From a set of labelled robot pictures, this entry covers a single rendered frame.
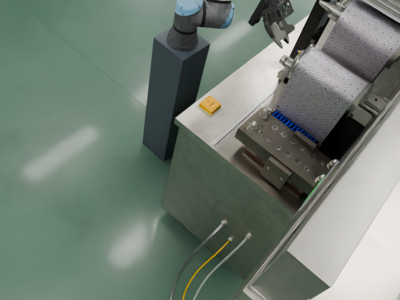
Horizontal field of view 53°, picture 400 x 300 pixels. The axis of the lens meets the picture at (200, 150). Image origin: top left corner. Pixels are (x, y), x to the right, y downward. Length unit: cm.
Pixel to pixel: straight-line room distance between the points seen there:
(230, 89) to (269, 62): 30
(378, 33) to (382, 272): 93
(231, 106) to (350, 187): 111
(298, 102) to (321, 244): 98
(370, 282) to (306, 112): 82
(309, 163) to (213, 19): 79
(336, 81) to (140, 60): 199
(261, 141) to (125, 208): 116
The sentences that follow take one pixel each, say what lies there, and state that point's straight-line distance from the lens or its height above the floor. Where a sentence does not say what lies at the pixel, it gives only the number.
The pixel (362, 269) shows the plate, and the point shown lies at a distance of 94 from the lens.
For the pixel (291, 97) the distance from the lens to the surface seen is 159.
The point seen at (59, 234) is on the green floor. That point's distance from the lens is 240.
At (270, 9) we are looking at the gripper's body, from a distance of 147.
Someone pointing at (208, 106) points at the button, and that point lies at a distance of 172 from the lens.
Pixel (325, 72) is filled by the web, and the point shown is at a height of 130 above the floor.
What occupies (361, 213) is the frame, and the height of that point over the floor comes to 165.
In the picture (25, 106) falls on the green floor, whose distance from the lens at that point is 291.
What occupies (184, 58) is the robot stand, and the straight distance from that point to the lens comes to 193.
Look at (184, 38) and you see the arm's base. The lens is 194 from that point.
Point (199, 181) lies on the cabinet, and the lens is 186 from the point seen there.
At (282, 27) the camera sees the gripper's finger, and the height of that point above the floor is 133.
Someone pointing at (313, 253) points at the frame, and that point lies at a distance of 65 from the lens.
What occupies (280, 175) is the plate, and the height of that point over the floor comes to 99.
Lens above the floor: 220
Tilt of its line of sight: 54 degrees down
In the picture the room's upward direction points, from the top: 18 degrees clockwise
